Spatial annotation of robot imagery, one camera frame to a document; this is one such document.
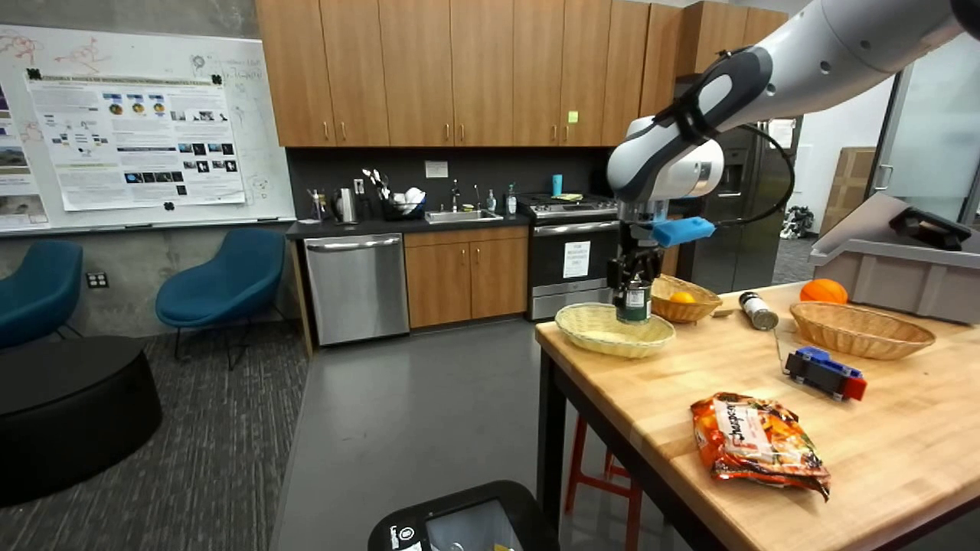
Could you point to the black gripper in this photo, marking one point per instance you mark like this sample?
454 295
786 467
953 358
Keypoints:
634 252

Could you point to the green and silver can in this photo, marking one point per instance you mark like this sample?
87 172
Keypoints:
634 306

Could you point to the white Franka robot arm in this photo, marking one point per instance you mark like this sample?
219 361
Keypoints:
816 49

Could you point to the small pale woven basket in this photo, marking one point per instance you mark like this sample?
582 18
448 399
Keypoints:
598 331

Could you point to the round brown wicker basket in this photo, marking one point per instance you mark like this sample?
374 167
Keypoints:
700 306

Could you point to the large oval wicker basket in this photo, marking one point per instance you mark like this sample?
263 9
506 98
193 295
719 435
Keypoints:
862 331

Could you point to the orange fruit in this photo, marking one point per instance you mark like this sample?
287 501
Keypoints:
682 298

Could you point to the stainless steel oven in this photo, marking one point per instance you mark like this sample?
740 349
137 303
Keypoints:
572 265

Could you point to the black-capped bottle with white label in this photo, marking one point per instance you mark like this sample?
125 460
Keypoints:
759 311

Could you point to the black refrigerator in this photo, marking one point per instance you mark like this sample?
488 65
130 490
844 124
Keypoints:
751 202

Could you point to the brown lower kitchen cabinets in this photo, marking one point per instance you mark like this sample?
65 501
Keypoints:
466 276

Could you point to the orange toy basketball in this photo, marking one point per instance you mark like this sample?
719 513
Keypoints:
824 292

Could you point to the red metal stool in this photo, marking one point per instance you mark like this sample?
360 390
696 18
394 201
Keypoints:
601 480

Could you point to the orange instant noodle packet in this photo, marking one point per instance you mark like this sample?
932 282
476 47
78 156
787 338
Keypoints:
760 444

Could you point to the chrome sink faucet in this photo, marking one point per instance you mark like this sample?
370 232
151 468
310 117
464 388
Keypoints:
454 198

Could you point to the blue and red toy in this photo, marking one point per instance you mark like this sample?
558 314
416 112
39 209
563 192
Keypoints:
823 371

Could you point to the brown cardboard box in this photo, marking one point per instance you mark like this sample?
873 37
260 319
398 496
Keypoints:
851 188

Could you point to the dish rack with utensils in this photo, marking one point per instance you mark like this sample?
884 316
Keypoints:
394 201

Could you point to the grey plastic bin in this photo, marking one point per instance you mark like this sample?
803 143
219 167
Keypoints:
899 276

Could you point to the stainless steel dishwasher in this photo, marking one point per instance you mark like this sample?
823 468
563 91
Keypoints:
356 292

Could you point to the steel electric kettle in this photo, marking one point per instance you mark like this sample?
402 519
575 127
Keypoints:
346 206

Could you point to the blue lounge chair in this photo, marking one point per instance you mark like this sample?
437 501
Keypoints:
36 292
219 286

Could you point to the white research poster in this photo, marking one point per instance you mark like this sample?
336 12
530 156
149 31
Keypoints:
138 143

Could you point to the large black round ottoman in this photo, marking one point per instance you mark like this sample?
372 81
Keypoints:
71 408

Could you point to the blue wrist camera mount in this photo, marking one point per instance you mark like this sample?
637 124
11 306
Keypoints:
682 232

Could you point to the black metal table frame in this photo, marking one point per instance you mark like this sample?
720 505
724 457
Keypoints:
552 438

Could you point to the white wall outlet plate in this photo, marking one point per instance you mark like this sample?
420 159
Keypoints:
437 170

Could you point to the brown upper wall cabinets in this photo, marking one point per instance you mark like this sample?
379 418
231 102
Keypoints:
448 70

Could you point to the wall whiteboard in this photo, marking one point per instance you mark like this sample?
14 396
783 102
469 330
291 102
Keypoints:
263 124

